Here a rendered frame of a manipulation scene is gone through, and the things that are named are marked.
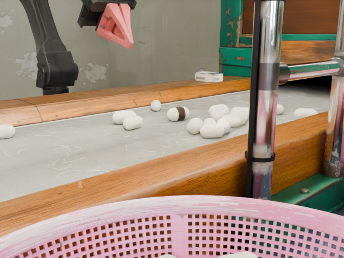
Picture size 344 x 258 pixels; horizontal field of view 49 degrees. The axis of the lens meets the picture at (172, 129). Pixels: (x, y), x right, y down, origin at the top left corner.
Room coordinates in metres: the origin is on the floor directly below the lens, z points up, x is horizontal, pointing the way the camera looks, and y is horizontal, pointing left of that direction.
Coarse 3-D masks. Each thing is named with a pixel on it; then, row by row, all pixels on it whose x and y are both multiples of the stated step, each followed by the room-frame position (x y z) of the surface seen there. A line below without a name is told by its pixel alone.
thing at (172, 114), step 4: (172, 108) 0.58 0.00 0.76; (184, 108) 0.58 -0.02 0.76; (168, 112) 0.57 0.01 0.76; (172, 112) 0.57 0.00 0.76; (176, 112) 0.57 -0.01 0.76; (188, 112) 0.58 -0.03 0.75; (168, 116) 0.57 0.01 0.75; (172, 116) 0.57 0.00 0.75; (176, 116) 0.57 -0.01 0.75; (188, 116) 0.58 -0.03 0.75; (172, 120) 0.57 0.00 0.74; (176, 120) 0.57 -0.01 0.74
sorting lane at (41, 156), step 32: (224, 96) 0.82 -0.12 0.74; (288, 96) 0.82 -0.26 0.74; (320, 96) 0.82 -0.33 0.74; (32, 128) 0.53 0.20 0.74; (64, 128) 0.53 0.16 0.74; (96, 128) 0.53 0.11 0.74; (160, 128) 0.53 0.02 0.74; (0, 160) 0.39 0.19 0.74; (32, 160) 0.39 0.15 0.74; (64, 160) 0.39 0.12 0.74; (96, 160) 0.39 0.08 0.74; (128, 160) 0.39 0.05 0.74; (0, 192) 0.30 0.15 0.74; (32, 192) 0.30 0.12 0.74
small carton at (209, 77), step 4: (196, 72) 0.91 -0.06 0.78; (200, 72) 0.91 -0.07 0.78; (204, 72) 0.91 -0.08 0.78; (208, 72) 0.91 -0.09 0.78; (212, 72) 0.91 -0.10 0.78; (196, 76) 0.91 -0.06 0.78; (200, 76) 0.90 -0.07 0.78; (204, 76) 0.89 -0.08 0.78; (208, 76) 0.88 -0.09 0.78; (212, 76) 0.87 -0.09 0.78; (216, 76) 0.87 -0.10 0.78; (220, 76) 0.88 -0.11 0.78; (196, 80) 0.91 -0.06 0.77; (200, 80) 0.90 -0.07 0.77; (204, 80) 0.89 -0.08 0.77; (208, 80) 0.88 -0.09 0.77; (212, 80) 0.87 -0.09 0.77; (216, 80) 0.87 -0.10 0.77; (220, 80) 0.88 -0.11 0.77
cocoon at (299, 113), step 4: (300, 108) 0.58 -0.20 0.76; (296, 112) 0.58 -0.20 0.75; (300, 112) 0.57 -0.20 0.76; (304, 112) 0.57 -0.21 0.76; (308, 112) 0.57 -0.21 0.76; (312, 112) 0.57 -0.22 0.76; (316, 112) 0.57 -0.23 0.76; (296, 116) 0.58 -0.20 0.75; (300, 116) 0.57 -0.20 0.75; (304, 116) 0.57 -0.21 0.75
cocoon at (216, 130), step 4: (204, 124) 0.48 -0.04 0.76; (208, 124) 0.48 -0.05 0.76; (212, 124) 0.48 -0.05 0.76; (216, 124) 0.48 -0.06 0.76; (220, 124) 0.48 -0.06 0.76; (200, 128) 0.48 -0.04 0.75; (204, 128) 0.47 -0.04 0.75; (208, 128) 0.47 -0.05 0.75; (212, 128) 0.47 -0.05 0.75; (216, 128) 0.47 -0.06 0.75; (220, 128) 0.47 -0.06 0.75; (200, 132) 0.48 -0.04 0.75; (204, 132) 0.47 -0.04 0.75; (208, 132) 0.47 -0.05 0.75; (212, 132) 0.47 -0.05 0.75; (216, 132) 0.47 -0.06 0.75; (220, 132) 0.47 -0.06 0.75; (204, 136) 0.47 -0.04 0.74; (208, 136) 0.47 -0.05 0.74; (212, 136) 0.47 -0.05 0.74; (216, 136) 0.47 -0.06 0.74; (220, 136) 0.47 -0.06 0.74
